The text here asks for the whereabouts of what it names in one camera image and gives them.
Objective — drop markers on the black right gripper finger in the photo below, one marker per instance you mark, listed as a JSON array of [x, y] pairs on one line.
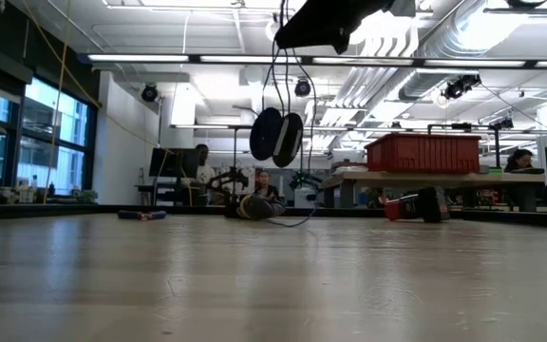
[[311, 33]]

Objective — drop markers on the black background robot arm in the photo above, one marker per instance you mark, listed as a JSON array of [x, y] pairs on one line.
[[228, 178], [304, 180]]

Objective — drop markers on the black ceiling spotlight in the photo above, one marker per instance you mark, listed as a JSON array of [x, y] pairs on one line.
[[302, 88], [149, 93]]

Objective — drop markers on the black overhead light bar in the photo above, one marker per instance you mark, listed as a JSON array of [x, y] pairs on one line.
[[183, 60]]

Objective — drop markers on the person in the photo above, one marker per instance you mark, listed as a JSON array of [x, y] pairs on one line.
[[265, 186], [520, 160], [203, 171]]

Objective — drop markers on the red plastic bin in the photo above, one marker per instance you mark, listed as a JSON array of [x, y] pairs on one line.
[[420, 154]]

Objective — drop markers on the white machine box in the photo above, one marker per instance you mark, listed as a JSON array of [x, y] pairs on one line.
[[304, 198]]

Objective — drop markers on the grey yellow work glove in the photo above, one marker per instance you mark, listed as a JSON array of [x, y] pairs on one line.
[[261, 207]]

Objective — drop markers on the wooden workbench grey legs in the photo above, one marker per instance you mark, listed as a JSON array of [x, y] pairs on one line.
[[444, 178]]

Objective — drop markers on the red black power tool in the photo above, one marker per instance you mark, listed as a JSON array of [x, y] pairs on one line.
[[420, 205]]

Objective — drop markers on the green potted plant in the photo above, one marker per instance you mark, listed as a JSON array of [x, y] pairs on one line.
[[86, 195]]

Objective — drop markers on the black metal gantry frame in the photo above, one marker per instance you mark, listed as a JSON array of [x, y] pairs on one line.
[[235, 142]]

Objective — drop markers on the black ceiling camera cluster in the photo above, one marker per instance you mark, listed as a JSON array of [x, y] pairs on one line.
[[461, 86]]

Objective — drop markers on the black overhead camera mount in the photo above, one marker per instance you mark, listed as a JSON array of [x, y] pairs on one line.
[[522, 9]]

